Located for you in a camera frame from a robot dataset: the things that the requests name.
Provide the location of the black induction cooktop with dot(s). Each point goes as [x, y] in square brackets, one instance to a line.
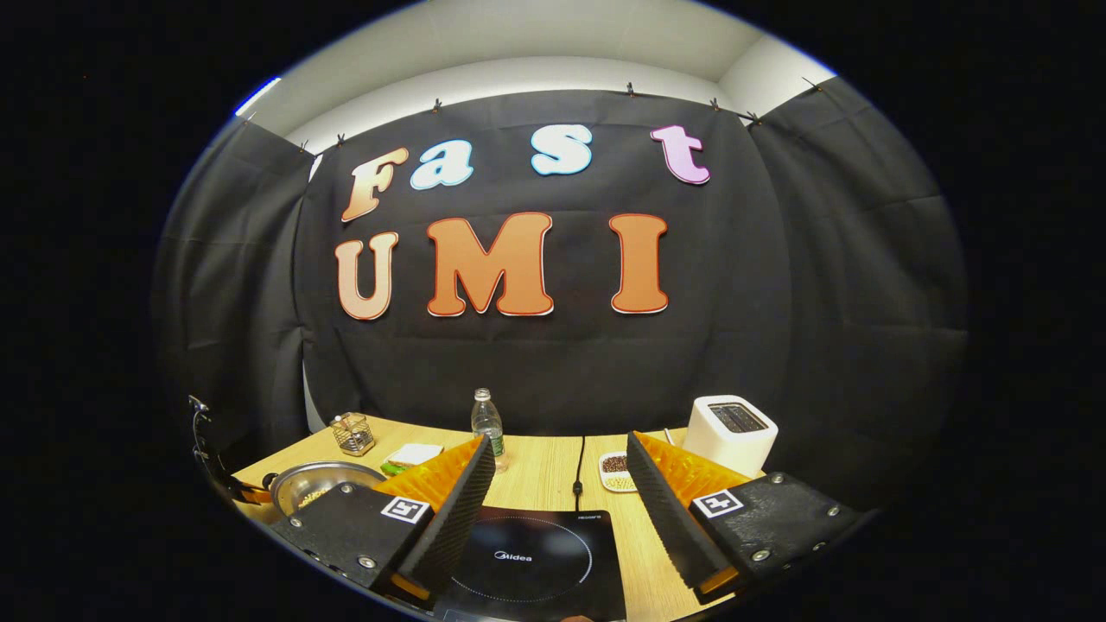
[536, 570]

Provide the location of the small white divided dish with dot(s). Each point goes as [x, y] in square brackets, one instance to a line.
[613, 471]

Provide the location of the white toaster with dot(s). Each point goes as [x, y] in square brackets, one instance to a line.
[730, 441]

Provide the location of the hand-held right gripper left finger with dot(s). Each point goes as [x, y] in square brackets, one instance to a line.
[454, 518]

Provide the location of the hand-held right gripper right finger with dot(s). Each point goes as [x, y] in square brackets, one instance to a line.
[670, 518]

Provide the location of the black backdrop cloth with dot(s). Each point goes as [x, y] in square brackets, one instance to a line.
[562, 363]

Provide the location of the sandwich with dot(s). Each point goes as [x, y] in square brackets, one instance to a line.
[415, 454]

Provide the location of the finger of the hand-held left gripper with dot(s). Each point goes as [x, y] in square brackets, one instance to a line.
[252, 496]

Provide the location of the clear plastic water bottle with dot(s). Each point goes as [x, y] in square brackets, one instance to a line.
[487, 428]

